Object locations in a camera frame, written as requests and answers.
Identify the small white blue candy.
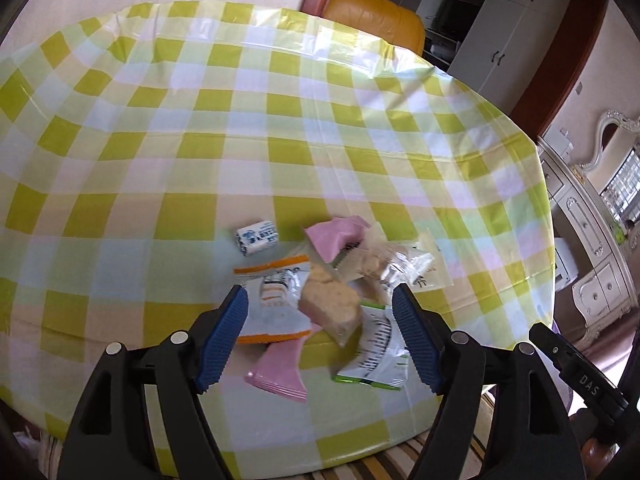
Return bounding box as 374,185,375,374
234,217,279,257

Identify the striped seat cushion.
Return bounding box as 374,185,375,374
310,390,506,480

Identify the frosted clear cookie packet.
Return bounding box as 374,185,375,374
340,227,453,306

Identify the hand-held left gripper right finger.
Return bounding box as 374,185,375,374
391,283,585,480

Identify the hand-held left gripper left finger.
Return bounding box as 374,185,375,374
56,284,250,480

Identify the yellow checked tablecloth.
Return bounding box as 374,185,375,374
0,0,556,478

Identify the tan biscuit clear packet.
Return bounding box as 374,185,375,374
297,262,363,348

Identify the yellow leather sofa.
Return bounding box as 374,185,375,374
322,0,426,56

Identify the pink snack packet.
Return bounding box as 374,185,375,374
244,327,321,403
304,215,372,265

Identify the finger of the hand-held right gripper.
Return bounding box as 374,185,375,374
529,322,629,413

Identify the orange edged white packet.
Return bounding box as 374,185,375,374
232,255,313,346

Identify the brown wooden door frame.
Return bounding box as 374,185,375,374
510,0,608,136

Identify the white green snack packet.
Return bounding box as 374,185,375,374
332,300,411,392

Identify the white ornate dresser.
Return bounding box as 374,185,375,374
537,130,640,346

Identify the white cabinet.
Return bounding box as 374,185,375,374
387,0,576,91

